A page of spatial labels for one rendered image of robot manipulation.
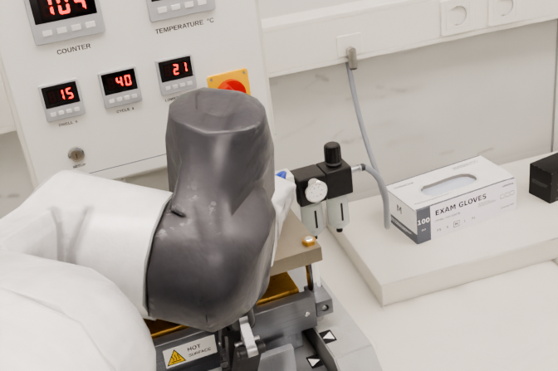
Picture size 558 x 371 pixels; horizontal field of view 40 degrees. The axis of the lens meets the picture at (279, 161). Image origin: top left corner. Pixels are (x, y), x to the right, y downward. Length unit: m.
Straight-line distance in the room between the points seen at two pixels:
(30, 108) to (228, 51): 0.26
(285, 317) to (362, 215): 0.68
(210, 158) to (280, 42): 0.87
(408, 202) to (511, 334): 0.30
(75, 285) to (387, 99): 1.27
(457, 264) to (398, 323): 0.16
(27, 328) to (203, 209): 0.26
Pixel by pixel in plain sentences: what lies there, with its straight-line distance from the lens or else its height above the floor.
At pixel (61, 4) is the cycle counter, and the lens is 0.94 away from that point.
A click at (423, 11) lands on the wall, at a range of 1.49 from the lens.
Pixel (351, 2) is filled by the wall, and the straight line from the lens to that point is 1.47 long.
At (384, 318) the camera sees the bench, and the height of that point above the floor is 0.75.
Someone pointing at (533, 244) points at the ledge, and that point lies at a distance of 1.47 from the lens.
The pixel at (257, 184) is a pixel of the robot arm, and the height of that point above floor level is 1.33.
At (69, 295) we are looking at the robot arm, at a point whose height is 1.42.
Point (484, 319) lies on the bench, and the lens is 1.35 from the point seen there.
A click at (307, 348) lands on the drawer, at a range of 0.97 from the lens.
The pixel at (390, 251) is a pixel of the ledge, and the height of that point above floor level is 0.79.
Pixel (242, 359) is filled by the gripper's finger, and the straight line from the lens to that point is 0.73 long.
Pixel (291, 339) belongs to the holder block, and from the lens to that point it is 0.96.
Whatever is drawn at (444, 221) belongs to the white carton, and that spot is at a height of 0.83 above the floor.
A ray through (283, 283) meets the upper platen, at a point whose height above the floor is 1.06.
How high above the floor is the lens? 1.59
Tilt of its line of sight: 26 degrees down
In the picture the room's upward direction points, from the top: 7 degrees counter-clockwise
